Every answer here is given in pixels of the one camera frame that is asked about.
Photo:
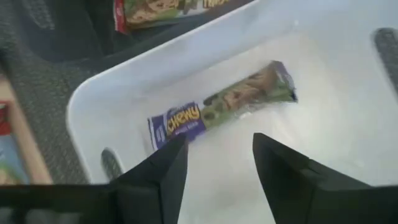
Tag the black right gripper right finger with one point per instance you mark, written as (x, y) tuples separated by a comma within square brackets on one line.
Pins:
[(304, 196)]

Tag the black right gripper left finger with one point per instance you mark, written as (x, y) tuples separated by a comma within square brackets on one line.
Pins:
[(152, 189)]

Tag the purple Chewy granola bar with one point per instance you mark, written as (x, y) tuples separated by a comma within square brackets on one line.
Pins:
[(233, 96)]

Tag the white plastic bin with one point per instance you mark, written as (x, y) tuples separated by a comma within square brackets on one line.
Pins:
[(311, 140)]

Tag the dark grey woven mat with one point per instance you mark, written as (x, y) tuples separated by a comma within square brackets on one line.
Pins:
[(46, 102)]

